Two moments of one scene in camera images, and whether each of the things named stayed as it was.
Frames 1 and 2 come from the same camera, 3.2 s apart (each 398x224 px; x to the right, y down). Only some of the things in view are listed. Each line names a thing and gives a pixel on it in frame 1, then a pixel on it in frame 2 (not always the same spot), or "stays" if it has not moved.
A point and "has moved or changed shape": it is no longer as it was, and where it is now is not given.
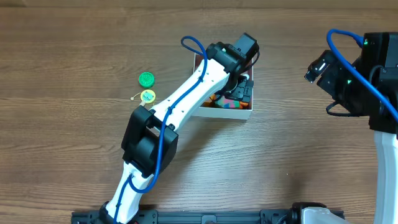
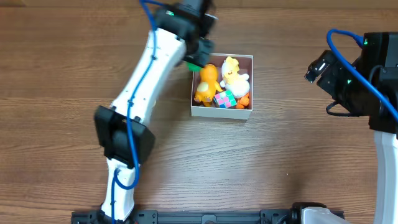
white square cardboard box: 221,112 stays
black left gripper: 241,89 to 200,58
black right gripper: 325,79 stays
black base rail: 194,216 stays
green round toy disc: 146,79 has moved or changed shape
